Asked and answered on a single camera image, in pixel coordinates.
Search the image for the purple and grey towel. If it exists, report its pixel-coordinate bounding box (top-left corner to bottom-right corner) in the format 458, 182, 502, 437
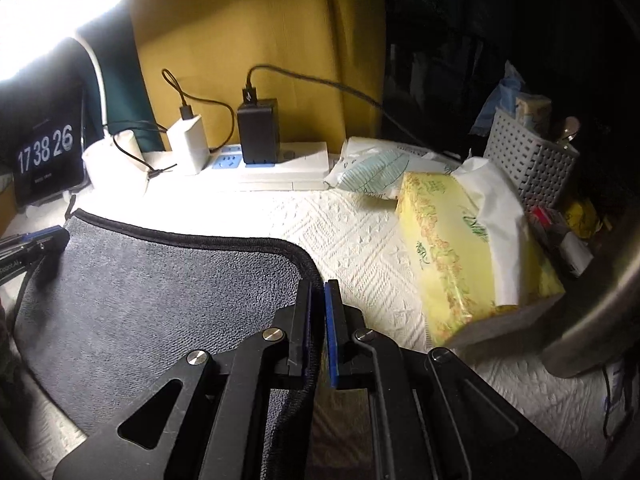
14, 210, 321, 434

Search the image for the yellow tissue box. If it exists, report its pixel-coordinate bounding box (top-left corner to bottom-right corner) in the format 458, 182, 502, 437
397, 157, 565, 348

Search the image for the stainless steel bottle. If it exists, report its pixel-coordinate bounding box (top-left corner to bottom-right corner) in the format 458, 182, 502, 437
540, 209, 639, 378

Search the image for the soft tissue pack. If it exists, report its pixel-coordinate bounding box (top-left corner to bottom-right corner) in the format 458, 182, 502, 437
324, 136, 461, 200

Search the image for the white perforated basket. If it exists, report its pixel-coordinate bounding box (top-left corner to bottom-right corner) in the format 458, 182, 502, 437
484, 107, 579, 210

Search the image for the white power strip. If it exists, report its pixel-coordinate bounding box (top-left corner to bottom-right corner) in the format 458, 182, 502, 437
146, 142, 331, 191

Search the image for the white USB charger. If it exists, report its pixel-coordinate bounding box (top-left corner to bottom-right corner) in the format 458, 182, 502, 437
167, 105, 209, 176

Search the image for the black power adapter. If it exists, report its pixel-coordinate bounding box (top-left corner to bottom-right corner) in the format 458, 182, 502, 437
236, 84, 280, 165

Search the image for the dark green curtain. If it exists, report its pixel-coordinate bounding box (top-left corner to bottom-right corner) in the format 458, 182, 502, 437
78, 3, 164, 153

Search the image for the tablet showing clock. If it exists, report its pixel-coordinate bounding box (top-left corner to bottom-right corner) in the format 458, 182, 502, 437
1, 80, 88, 210

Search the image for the yellow curtain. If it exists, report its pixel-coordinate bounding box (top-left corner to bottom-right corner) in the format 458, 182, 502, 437
127, 0, 385, 151

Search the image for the white LED desk lamp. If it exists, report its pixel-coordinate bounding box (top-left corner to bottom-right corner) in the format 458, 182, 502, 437
1, 0, 126, 178

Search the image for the black cable of black adapter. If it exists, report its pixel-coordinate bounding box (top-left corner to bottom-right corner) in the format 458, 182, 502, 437
242, 63, 464, 158

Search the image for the black cable of white charger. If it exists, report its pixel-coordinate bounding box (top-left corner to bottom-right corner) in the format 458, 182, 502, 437
160, 67, 237, 154

